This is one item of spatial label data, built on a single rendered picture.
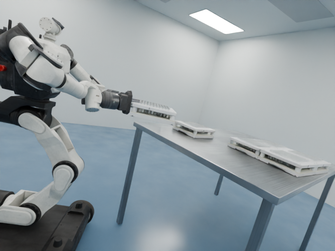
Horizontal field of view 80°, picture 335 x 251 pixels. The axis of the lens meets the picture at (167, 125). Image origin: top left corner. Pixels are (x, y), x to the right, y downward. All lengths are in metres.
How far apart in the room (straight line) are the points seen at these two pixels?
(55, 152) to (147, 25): 4.29
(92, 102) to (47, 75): 0.24
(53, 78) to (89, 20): 4.02
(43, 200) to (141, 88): 4.03
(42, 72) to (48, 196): 0.82
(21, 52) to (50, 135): 0.52
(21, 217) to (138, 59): 4.17
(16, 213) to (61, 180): 0.32
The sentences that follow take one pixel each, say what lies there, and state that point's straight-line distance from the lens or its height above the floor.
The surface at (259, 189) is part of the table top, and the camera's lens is 0.93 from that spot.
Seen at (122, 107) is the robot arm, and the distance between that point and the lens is 1.08.
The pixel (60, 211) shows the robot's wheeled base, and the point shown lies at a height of 0.17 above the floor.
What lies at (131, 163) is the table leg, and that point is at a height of 0.56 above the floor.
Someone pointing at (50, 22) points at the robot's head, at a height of 1.37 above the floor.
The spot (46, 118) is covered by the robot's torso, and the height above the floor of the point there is 0.87.
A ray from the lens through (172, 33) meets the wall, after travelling 5.49.
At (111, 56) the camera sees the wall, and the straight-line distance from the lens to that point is 4.85.
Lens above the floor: 1.18
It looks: 10 degrees down
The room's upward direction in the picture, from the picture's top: 14 degrees clockwise
